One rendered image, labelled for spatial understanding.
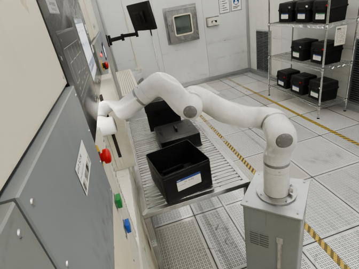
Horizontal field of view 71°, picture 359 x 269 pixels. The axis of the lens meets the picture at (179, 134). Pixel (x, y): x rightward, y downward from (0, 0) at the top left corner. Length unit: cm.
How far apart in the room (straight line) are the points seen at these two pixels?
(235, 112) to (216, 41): 484
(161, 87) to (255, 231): 86
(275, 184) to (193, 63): 470
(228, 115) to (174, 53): 459
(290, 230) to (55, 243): 118
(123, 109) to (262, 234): 91
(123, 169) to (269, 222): 83
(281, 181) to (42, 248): 112
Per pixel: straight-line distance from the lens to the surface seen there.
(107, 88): 134
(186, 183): 133
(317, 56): 387
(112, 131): 121
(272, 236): 141
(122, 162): 150
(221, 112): 106
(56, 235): 28
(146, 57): 549
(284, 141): 107
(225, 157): 164
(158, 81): 104
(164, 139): 174
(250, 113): 110
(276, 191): 130
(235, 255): 206
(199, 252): 210
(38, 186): 26
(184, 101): 98
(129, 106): 110
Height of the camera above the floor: 166
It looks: 27 degrees down
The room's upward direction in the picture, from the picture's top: 11 degrees counter-clockwise
